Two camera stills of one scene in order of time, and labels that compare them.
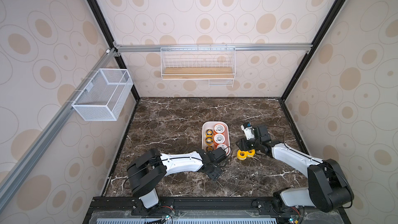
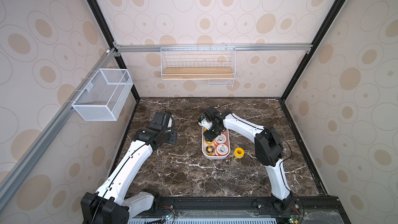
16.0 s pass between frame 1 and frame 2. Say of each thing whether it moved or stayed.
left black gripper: moved
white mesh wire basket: stayed
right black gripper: moved
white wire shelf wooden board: stayed
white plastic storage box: stayed
